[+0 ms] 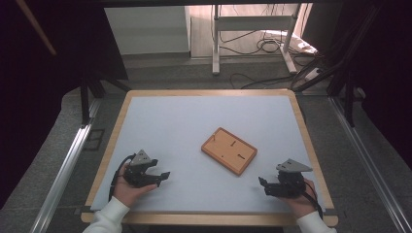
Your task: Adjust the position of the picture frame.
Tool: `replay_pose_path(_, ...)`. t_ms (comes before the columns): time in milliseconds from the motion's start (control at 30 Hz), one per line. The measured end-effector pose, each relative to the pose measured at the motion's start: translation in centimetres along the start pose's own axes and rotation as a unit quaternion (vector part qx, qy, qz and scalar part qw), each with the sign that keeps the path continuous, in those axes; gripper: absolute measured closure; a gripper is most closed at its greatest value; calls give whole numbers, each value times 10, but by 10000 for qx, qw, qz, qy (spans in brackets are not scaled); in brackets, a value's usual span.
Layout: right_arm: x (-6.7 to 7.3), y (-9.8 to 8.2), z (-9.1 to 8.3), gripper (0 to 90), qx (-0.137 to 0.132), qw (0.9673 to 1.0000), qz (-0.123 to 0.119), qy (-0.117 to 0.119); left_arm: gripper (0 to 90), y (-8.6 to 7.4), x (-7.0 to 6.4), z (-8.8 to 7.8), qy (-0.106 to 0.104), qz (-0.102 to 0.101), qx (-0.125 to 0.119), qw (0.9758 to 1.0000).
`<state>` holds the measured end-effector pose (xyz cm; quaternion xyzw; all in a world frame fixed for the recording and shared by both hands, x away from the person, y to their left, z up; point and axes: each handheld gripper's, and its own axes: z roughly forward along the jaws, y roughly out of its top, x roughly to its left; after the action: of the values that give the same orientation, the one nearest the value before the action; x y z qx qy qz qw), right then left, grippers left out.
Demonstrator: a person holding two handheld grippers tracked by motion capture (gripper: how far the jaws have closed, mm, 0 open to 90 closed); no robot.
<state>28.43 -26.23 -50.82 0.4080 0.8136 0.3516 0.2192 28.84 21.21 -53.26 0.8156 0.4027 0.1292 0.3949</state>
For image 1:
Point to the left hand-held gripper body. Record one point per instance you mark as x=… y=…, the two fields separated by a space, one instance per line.
x=140 y=168

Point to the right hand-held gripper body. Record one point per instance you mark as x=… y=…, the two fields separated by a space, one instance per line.
x=290 y=184

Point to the wooden photo frame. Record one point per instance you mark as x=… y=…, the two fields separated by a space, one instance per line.
x=229 y=151

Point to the person's right hand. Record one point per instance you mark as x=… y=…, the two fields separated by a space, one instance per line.
x=301 y=204

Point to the person's left hand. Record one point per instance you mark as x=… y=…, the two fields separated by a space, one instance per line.
x=128 y=191

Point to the white table mat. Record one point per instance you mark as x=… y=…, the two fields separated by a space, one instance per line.
x=194 y=123

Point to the black metal stand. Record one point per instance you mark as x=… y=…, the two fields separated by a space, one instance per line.
x=85 y=97
x=348 y=64

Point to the white power strip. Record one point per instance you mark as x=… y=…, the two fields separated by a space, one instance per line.
x=313 y=74

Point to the dark curtain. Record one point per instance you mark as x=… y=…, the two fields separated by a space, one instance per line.
x=388 y=81
x=35 y=97

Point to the white cabinet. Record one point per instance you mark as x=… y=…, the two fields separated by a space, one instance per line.
x=147 y=30

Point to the wooden stick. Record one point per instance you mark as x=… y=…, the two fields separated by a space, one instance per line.
x=35 y=26

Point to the aluminium rail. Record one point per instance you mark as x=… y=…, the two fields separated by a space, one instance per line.
x=366 y=161
x=61 y=174

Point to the white metal stand frame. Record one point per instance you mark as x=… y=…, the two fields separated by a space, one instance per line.
x=251 y=23

